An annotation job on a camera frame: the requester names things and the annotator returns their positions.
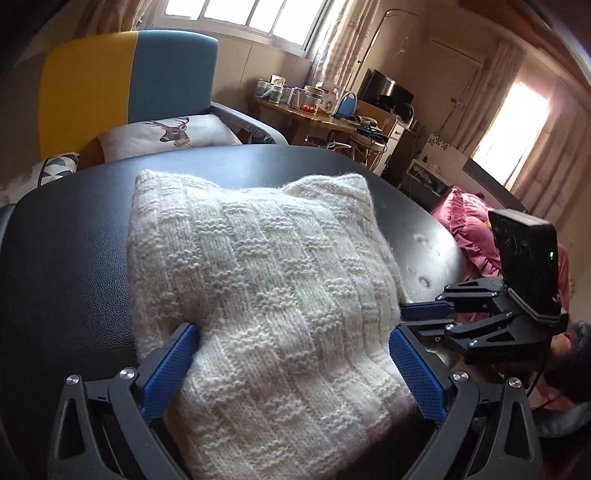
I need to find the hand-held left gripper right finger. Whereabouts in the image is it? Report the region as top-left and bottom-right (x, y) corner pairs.
(388, 329), (543, 480)

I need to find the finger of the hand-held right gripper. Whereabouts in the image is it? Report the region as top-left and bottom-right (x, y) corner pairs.
(392, 310), (515, 352)
(400, 276), (506, 320)

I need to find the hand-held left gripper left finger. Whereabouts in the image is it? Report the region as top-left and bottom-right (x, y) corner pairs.
(51, 323), (201, 480)

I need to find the cream knit sweater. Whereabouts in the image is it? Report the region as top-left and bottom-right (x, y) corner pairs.
(127, 168), (419, 480)

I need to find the person's right forearm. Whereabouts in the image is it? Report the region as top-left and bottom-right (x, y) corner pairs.
(538, 320), (591, 439)

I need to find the pink bedding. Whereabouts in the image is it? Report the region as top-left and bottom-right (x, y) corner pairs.
(429, 185), (574, 324)

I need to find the beige curtain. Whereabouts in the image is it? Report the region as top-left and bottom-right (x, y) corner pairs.
(508, 85), (591, 222)
(450, 41), (523, 153)
(74, 0), (169, 34)
(307, 0), (384, 90)

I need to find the small bright window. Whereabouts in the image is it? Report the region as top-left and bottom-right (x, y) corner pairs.
(471, 80), (552, 188)

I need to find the white cabinet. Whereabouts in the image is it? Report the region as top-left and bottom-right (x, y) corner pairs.
(406, 134), (468, 195)

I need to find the white chair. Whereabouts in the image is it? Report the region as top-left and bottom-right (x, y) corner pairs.
(323, 131), (387, 172)

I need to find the black monitor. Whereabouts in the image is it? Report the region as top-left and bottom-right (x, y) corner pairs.
(360, 69), (415, 112)

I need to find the blue kettle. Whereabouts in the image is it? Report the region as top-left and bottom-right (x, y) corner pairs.
(333, 91), (359, 119)

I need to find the wooden desk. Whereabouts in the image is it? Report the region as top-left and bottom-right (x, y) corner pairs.
(252, 98), (365, 148)

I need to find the geometric print pillow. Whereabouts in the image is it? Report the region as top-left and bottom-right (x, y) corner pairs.
(0, 152), (81, 206)

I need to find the deer print pillow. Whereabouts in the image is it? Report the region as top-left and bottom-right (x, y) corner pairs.
(97, 114), (243, 162)

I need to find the metal floor lamp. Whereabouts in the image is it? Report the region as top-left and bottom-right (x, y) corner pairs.
(356, 8), (422, 77)

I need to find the grey yellow blue sofa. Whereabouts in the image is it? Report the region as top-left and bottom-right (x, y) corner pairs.
(14, 28), (289, 164)

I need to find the large window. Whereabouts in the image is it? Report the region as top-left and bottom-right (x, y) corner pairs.
(164, 0), (333, 51)

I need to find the dark bed frame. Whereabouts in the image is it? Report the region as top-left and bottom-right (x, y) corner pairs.
(464, 157), (527, 212)

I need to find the black cable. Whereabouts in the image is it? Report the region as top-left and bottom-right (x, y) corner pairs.
(526, 353), (551, 409)

